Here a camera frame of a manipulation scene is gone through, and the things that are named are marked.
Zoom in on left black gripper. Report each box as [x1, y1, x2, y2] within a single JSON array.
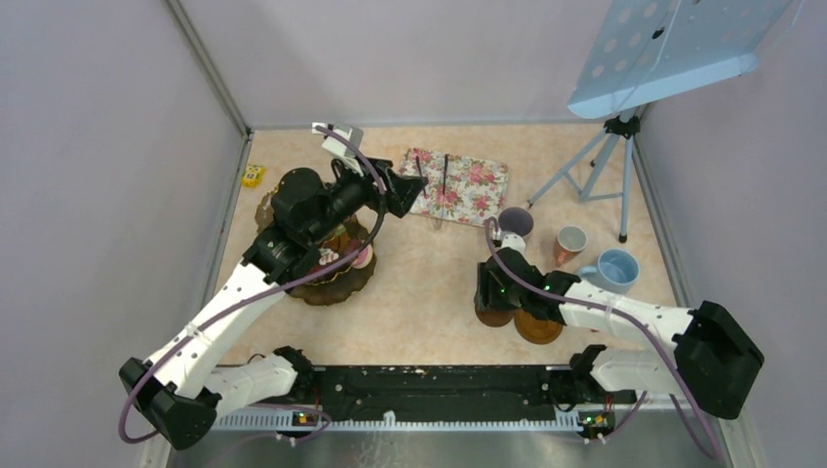
[[307, 154, 428, 244]]

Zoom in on dark wooden coaster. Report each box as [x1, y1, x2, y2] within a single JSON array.
[[475, 309, 514, 328]]

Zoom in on black handled steel tongs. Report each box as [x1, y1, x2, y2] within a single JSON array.
[[413, 149, 450, 231]]

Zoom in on pink frosted donut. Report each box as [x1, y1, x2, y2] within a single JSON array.
[[352, 245, 374, 269]]

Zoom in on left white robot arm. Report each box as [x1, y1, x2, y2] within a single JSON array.
[[119, 159, 427, 449]]

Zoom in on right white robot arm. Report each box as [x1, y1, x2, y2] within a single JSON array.
[[474, 248, 765, 419]]

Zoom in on brown wooden lid coaster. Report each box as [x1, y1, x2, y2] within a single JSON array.
[[514, 310, 564, 345]]

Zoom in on floral serving tray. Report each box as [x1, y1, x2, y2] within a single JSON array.
[[398, 148, 509, 226]]

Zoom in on pink small cup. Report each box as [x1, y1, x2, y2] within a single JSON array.
[[553, 225, 588, 267]]

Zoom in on light blue mug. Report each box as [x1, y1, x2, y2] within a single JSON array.
[[575, 249, 641, 294]]

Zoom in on yellow snack packet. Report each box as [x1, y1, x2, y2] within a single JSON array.
[[241, 164, 266, 188]]

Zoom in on grey tripod stand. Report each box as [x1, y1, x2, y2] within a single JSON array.
[[527, 107, 641, 244]]

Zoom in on blue perforated stand tray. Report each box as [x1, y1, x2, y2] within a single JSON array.
[[568, 0, 802, 119]]

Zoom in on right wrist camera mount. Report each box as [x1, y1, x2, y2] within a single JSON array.
[[499, 232, 527, 255]]

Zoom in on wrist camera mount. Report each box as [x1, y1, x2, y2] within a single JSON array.
[[311, 122, 364, 176], [499, 232, 527, 255]]

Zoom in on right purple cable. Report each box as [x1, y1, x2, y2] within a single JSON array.
[[483, 216, 729, 466]]

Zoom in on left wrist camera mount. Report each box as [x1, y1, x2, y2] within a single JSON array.
[[311, 122, 364, 176]]

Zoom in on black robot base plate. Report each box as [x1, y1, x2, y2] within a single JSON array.
[[269, 365, 638, 423]]

